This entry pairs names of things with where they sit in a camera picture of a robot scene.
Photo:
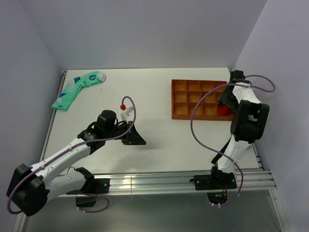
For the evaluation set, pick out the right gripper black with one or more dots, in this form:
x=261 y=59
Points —
x=223 y=98

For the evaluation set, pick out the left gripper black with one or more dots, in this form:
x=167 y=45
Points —
x=135 y=138

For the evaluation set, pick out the red santa sock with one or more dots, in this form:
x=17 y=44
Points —
x=223 y=110

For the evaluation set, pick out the orange compartment tray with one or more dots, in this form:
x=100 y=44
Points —
x=185 y=94

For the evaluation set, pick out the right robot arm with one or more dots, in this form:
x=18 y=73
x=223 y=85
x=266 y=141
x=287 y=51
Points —
x=247 y=126

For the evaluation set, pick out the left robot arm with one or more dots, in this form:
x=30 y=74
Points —
x=31 y=187

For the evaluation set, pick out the mint green patterned sock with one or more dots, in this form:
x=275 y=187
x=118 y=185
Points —
x=73 y=88

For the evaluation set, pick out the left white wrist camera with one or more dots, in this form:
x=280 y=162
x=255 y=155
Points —
x=126 y=112

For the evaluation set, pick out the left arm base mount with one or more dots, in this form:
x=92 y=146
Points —
x=92 y=192

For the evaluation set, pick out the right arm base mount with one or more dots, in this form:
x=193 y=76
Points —
x=215 y=182

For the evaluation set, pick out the aluminium frame rail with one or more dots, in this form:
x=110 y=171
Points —
x=157 y=183

